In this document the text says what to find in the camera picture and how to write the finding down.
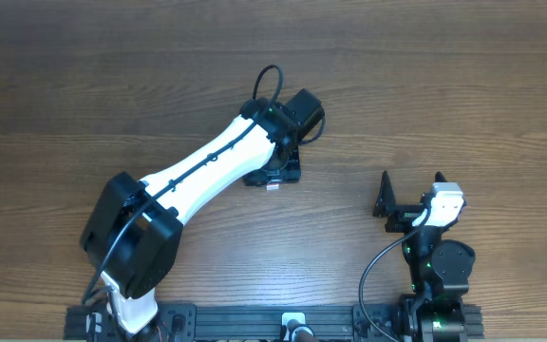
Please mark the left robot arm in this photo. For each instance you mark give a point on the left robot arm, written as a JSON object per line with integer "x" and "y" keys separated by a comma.
{"x": 212, "y": 166}

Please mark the mounting rail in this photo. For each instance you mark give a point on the mounting rail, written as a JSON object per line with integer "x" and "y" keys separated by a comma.
{"x": 254, "y": 323}

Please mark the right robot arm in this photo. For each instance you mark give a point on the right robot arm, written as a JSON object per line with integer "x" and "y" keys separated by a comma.
{"x": 449, "y": 266}

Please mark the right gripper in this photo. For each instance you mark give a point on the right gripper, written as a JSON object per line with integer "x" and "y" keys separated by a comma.
{"x": 401, "y": 218}

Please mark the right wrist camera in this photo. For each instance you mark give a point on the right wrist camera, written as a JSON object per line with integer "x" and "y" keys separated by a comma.
{"x": 442, "y": 204}

